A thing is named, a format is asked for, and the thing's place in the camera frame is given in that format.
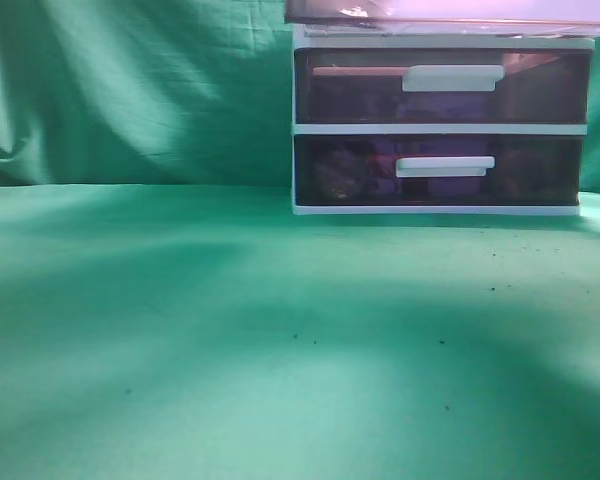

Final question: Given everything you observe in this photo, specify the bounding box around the dark middle drawer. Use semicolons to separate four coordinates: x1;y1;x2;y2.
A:
294;49;592;125

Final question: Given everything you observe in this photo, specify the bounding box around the white frame drawer cabinet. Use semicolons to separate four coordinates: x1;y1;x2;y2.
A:
292;25;595;216

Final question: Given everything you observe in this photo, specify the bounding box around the dark drawer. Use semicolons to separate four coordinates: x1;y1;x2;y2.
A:
294;134;583;207
285;0;600;37
294;49;592;125

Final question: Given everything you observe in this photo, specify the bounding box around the green cloth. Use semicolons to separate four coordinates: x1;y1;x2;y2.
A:
0;1;600;479

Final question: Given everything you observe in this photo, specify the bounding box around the dark top drawer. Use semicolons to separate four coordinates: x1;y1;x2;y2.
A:
285;0;600;37

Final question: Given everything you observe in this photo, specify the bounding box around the dark bottom drawer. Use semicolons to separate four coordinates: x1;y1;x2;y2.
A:
294;134;583;207

